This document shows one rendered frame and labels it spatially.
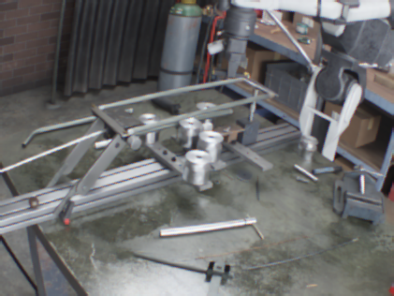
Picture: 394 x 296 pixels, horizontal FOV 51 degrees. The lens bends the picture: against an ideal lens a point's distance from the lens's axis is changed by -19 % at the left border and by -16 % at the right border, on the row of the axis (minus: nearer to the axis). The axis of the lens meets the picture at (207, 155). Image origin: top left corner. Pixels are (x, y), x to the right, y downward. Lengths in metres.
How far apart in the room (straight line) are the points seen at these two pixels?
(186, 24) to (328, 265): 2.16
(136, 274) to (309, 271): 0.31
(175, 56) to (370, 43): 1.63
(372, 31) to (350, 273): 0.88
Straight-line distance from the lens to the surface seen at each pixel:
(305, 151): 1.21
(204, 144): 1.02
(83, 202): 0.92
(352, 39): 1.50
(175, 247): 0.85
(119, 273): 0.78
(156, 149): 1.05
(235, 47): 1.30
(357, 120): 2.39
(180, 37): 2.86
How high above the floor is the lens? 1.43
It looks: 29 degrees down
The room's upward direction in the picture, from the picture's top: 10 degrees clockwise
